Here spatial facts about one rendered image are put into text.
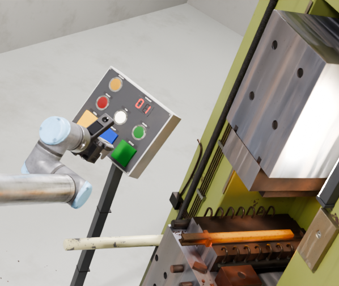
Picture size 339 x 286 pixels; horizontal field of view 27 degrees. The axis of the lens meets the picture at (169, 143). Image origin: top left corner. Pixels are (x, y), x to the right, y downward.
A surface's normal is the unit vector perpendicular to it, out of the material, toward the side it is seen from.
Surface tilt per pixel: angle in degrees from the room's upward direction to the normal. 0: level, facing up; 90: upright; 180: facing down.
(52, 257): 0
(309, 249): 90
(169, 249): 90
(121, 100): 60
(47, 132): 55
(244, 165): 90
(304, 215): 90
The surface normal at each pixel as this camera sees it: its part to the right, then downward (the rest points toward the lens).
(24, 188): 0.93, -0.05
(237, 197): 0.37, 0.61
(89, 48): 0.31, -0.79
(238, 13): -0.55, 0.29
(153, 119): -0.40, -0.19
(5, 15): 0.77, 0.54
